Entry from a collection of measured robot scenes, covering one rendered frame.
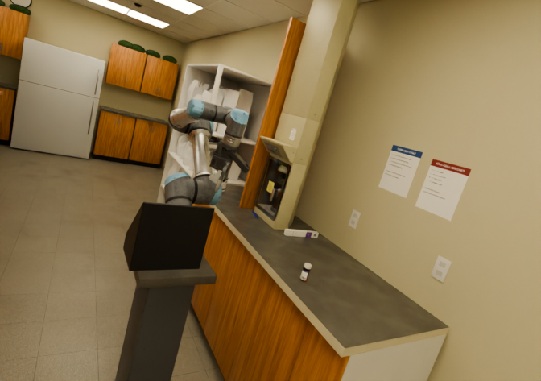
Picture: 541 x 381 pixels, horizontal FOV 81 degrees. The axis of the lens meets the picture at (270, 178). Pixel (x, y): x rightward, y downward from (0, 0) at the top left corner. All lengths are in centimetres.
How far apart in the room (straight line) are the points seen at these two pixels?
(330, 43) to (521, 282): 156
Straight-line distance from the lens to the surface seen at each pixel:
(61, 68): 657
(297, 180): 214
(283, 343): 167
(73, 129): 666
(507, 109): 185
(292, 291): 153
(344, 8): 222
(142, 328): 157
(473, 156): 185
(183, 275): 142
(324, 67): 212
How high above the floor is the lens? 165
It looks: 10 degrees down
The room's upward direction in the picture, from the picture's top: 16 degrees clockwise
